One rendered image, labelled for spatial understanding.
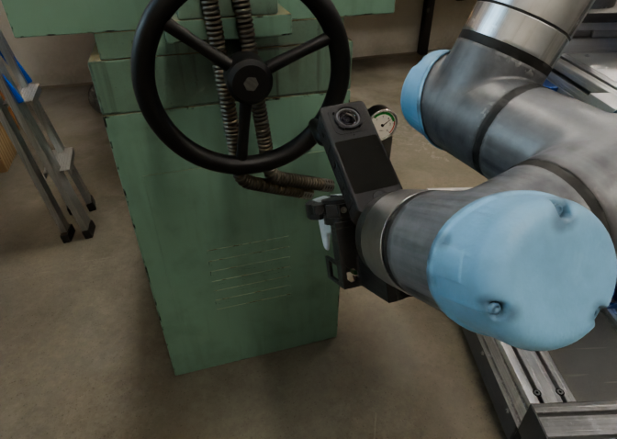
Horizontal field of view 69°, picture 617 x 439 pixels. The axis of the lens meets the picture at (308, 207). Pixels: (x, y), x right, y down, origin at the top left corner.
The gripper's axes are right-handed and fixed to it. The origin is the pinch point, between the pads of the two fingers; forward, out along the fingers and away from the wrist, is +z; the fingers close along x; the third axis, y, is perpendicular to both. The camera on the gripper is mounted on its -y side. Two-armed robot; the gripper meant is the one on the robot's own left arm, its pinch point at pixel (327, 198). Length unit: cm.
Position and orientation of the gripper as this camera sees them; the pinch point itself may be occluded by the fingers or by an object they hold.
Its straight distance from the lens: 53.9
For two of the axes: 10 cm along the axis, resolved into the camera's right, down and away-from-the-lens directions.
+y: 1.4, 9.9, 1.0
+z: -2.4, -0.6, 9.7
